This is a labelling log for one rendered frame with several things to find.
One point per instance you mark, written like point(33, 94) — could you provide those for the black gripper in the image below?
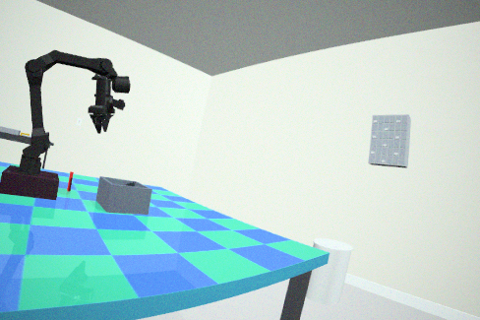
point(100, 114)

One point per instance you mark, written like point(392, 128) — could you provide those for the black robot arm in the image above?
point(30, 163)

